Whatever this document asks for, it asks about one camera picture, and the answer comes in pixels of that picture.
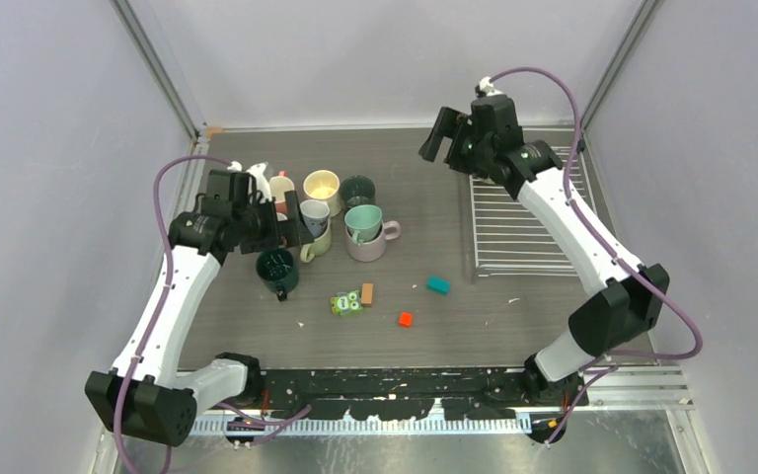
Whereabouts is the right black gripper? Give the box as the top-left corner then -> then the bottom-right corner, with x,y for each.
420,106 -> 493,180

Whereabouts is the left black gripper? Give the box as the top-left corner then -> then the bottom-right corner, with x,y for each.
235,191 -> 314,255

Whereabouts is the blue grey small cup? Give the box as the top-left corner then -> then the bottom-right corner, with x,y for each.
299,199 -> 331,238

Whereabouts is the light green cream mug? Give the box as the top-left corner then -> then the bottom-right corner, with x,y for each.
300,226 -> 333,263

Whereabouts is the dark teal mug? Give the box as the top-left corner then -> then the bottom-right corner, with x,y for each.
255,249 -> 300,302

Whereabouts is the cream ribbed mug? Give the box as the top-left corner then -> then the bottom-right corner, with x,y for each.
303,170 -> 342,216

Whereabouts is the pale green small mug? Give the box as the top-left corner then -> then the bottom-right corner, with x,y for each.
344,204 -> 383,245

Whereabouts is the dark grey mug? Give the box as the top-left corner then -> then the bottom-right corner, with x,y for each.
340,175 -> 376,209

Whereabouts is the lilac pink mug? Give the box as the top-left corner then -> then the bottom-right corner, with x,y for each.
345,220 -> 402,263

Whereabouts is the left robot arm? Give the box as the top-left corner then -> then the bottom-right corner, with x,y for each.
85,164 -> 312,446

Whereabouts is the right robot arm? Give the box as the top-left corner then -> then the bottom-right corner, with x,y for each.
418,94 -> 670,406

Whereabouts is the green owl toy block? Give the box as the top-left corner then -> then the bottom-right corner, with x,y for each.
331,290 -> 364,316

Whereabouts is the tan wooden block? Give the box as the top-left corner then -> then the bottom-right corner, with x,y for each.
360,282 -> 375,308

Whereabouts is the red cube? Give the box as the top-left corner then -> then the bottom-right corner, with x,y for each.
398,312 -> 414,328

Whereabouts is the teal block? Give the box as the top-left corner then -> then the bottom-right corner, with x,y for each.
426,276 -> 451,295

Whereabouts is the black base bar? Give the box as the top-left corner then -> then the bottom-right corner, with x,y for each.
225,367 -> 586,421

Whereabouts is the white wire dish rack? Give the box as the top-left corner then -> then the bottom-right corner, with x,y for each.
464,127 -> 599,279

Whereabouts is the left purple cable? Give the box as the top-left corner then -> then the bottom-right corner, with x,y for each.
109,155 -> 312,474

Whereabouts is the purple cable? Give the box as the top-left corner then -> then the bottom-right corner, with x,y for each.
487,66 -> 705,446
109,155 -> 312,474

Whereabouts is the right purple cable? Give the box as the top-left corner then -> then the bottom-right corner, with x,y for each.
487,66 -> 705,446

